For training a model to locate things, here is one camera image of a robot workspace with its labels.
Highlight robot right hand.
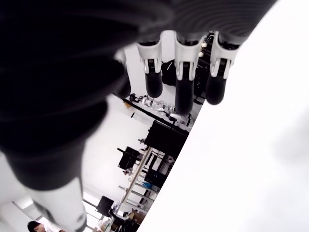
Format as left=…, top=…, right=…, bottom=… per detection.
left=0, top=0, right=278, bottom=232

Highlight silver humanoid robot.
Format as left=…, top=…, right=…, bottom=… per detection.
left=129, top=93, right=194, bottom=126

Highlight small black monitor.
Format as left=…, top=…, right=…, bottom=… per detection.
left=117, top=146, right=140, bottom=170

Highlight black cabinet box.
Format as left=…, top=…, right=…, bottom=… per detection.
left=144, top=120, right=190, bottom=158

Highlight long white workbench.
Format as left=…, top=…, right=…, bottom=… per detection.
left=83, top=146, right=179, bottom=232

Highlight black computer monitor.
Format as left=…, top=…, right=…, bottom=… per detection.
left=98, top=195, right=114, bottom=215

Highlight seated person in black shirt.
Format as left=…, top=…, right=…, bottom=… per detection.
left=27, top=219, right=61, bottom=232

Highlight black equipment cases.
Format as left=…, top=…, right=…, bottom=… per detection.
left=194, top=31, right=215, bottom=104

